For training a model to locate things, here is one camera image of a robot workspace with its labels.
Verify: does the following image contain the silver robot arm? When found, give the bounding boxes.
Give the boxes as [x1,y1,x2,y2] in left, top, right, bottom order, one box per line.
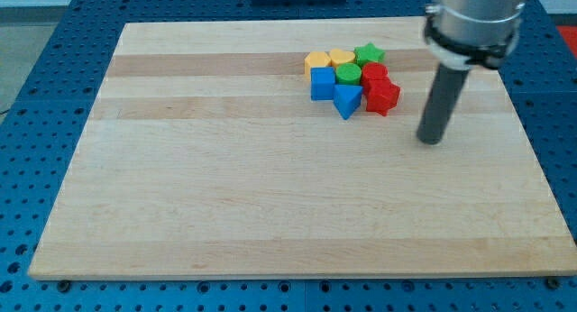
[424,0,526,70]

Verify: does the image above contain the green circle block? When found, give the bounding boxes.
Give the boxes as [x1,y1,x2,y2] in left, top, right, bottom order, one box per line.
[335,63,362,85]

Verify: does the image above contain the red star block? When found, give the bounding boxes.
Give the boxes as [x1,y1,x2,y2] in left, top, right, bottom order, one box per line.
[366,80,401,116]

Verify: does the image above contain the red circle block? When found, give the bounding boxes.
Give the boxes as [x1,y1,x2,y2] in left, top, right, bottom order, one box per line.
[361,62,391,95]

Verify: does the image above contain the green star block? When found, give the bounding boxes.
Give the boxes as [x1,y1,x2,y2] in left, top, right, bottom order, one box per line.
[353,42,386,67]

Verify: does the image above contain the blue triangle block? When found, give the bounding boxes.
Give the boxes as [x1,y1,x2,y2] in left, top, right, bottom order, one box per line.
[333,84,362,120]

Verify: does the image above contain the blue square block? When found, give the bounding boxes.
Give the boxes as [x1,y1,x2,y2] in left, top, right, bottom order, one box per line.
[310,67,335,101]

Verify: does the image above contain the light wooden board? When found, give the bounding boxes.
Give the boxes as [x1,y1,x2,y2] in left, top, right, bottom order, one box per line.
[28,17,576,280]

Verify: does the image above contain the yellow hexagon block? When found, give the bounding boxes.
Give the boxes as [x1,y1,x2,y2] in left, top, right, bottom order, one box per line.
[304,51,331,81]

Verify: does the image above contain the yellow heart block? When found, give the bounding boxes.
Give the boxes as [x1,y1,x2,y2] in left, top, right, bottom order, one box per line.
[328,49,356,69]

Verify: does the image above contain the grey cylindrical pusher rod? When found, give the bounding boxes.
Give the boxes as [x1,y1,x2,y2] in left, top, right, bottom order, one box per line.
[417,64,469,145]

